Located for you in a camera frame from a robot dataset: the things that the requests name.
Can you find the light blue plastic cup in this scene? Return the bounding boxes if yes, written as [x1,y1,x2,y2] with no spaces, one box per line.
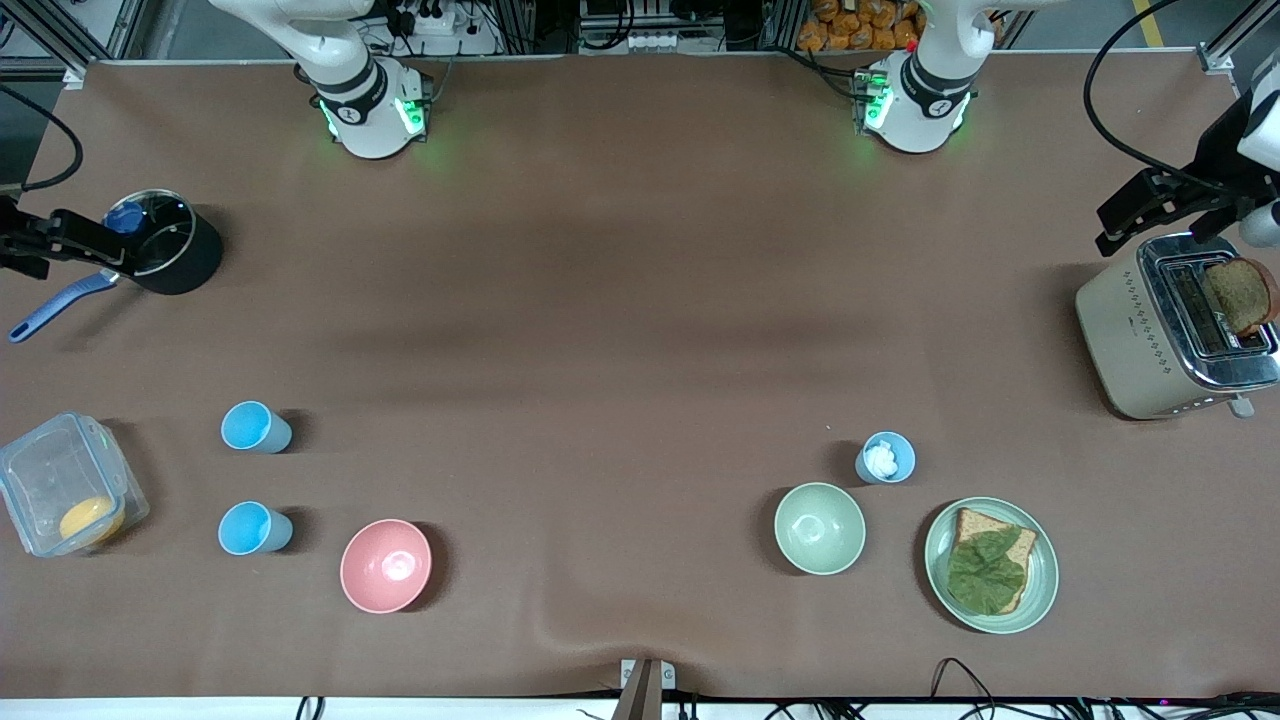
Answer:
[221,401,293,455]
[855,431,917,486]
[218,501,294,556]

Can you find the glass lid with blue knob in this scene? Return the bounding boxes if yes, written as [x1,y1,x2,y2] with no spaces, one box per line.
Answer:
[104,190,196,277]

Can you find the beige and chrome toaster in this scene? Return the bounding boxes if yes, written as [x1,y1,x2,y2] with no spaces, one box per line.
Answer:
[1075,232,1280,421]

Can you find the dark toast slice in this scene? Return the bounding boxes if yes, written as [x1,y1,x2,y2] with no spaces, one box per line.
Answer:
[1203,257,1279,338]

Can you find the clear plastic storage container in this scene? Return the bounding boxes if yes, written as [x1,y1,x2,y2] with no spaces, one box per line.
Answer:
[0,412,151,558]

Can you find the orange round food piece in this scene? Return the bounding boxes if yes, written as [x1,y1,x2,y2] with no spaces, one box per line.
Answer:
[58,497,127,547]

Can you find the orange snack bag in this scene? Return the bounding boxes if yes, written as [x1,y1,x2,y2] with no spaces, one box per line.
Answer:
[797,0,923,53]

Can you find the brown bread slice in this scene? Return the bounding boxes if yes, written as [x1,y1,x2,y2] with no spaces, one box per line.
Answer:
[948,507,1038,614]

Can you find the pale green plate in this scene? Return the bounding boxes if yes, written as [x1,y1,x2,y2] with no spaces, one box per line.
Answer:
[924,497,1059,635]

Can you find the green lettuce leaf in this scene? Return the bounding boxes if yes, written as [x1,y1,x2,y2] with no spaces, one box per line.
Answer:
[947,528,1029,613]

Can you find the white power strip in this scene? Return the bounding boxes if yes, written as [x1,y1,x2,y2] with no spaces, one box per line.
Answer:
[385,0,463,37]

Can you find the pale green bowl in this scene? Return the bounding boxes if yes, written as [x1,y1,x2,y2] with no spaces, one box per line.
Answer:
[774,483,867,576]

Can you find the pink bowl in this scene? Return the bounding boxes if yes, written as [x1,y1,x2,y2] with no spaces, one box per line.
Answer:
[340,519,433,614]

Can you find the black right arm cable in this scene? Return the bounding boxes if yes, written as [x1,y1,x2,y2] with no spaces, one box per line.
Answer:
[0,86,84,193]

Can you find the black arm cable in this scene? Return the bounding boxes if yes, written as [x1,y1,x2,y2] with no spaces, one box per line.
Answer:
[0,86,84,193]
[1083,0,1201,183]

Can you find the black pot with blue handle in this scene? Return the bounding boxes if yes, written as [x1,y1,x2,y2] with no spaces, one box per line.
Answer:
[8,190,224,345]

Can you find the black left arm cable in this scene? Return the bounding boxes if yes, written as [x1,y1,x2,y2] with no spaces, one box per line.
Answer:
[1083,0,1201,183]

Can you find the black looped cable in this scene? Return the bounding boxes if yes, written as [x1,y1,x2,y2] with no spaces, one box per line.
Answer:
[930,657,993,703]

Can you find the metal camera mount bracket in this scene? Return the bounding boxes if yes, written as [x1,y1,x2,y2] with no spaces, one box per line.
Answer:
[612,657,677,720]

